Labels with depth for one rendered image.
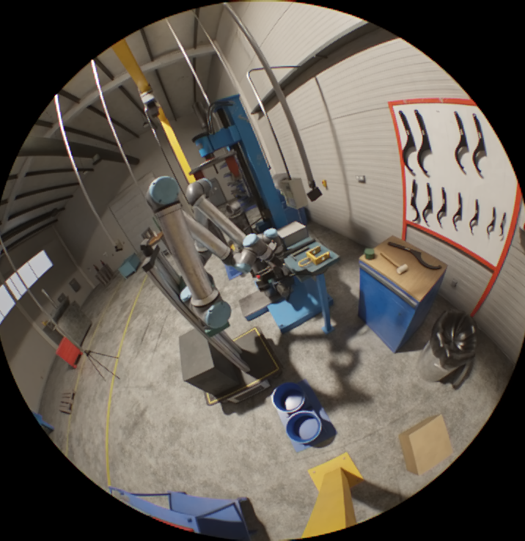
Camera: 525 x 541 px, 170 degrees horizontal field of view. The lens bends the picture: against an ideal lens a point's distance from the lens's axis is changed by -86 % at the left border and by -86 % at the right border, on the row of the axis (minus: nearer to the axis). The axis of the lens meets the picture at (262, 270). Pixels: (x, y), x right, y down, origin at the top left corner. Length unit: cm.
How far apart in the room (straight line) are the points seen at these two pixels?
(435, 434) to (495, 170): 222
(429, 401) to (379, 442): 64
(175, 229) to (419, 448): 219
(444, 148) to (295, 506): 362
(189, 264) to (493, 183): 242
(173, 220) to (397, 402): 227
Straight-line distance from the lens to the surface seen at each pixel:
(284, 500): 221
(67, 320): 865
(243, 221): 208
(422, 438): 189
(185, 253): 74
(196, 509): 245
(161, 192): 71
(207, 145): 204
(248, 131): 211
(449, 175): 224
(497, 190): 217
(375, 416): 204
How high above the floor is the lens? 200
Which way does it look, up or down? 34 degrees down
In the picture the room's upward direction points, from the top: 24 degrees counter-clockwise
